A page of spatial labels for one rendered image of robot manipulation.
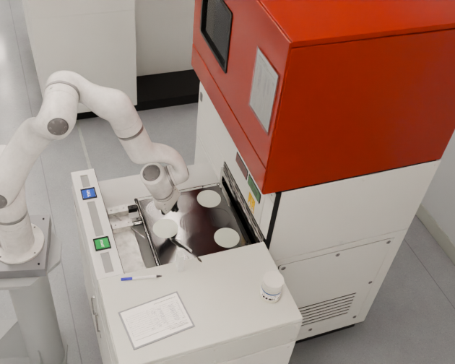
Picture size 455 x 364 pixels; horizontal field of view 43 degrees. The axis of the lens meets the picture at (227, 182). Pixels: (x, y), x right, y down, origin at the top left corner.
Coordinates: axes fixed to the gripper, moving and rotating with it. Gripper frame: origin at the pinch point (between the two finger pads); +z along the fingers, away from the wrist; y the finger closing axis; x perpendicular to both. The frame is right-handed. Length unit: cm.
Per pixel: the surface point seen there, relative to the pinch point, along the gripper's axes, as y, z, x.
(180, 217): 0.2, 8.7, 0.9
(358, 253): -32, 42, 65
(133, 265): 26.6, -1.4, 0.9
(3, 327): 81, 69, -69
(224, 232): -3.9, 10.7, 19.4
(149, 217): 7.3, 5.4, -8.5
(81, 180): 9.3, -1.7, -38.9
